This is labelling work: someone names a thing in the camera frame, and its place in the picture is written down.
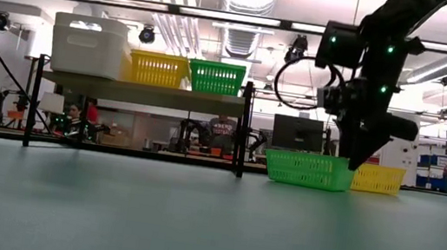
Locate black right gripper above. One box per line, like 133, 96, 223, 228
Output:
329, 77, 425, 180

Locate wooden shelf board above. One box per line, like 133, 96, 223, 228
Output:
39, 68, 248, 120

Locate white column with signs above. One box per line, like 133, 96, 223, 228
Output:
378, 109, 424, 171

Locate black computer monitor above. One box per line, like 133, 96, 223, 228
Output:
269, 113, 327, 155

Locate blue storage bins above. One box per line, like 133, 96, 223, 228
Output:
414, 151, 447, 194

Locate person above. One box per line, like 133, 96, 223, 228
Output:
65, 102, 84, 123
82, 96, 102, 126
204, 115, 240, 158

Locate black overhead crossbeam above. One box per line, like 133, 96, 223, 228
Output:
55, 0, 447, 56

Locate white table lamp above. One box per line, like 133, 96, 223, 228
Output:
37, 90, 66, 115

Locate green table mat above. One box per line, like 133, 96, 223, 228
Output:
0, 135, 447, 250

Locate brown cardboard box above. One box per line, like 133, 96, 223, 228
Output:
98, 124, 133, 148

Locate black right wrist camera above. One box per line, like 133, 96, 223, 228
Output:
314, 83, 345, 117

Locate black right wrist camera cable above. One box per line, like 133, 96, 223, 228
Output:
270, 52, 350, 117

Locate black metal shelf frame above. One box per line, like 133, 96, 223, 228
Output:
21, 50, 258, 180

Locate thin black hanging cable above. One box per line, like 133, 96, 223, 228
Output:
352, 0, 362, 27

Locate silver ceiling air duct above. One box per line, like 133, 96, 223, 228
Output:
209, 0, 281, 65

